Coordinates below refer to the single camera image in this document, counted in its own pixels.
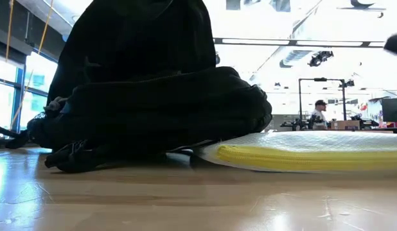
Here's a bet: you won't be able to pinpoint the long strip light rail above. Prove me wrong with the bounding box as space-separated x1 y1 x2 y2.
214 37 387 49

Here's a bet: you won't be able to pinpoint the black backpack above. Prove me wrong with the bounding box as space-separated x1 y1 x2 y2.
0 0 273 174

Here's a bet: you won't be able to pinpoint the black metal stand frame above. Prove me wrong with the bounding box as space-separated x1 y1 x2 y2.
297 78 347 122

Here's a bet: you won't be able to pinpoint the yellow hanging cord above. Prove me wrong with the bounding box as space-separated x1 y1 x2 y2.
4 0 15 62
10 0 55 129

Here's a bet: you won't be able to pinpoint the person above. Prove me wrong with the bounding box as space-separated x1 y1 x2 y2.
310 99 330 131

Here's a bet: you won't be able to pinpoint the brown cardboard box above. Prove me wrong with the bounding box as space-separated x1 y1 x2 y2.
330 120 362 131

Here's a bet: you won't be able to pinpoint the white mesh pouch yellow trim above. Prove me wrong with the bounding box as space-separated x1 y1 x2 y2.
193 130 397 174

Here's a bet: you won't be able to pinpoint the wooden workbench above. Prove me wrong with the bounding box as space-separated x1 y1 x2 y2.
328 128 397 134

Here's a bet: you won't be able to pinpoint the black hanging projector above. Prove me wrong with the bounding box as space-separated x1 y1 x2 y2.
307 50 334 67

